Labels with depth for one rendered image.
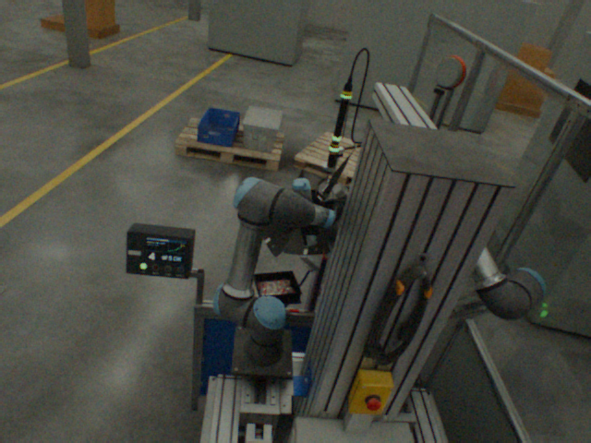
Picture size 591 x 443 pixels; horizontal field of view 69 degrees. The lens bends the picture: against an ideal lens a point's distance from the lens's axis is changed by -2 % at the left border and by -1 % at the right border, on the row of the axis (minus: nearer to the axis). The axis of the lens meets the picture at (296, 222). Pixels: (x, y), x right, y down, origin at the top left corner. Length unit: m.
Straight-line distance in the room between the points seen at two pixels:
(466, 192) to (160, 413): 2.26
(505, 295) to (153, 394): 2.08
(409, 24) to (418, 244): 6.60
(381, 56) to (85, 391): 6.25
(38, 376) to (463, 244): 2.58
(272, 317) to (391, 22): 6.31
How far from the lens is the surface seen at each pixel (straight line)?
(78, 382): 2.95
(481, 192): 0.89
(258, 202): 1.36
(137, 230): 1.87
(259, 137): 5.01
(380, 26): 7.40
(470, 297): 1.59
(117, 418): 2.78
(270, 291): 2.21
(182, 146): 5.12
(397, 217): 0.86
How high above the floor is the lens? 2.36
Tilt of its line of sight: 34 degrees down
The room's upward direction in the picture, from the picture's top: 11 degrees clockwise
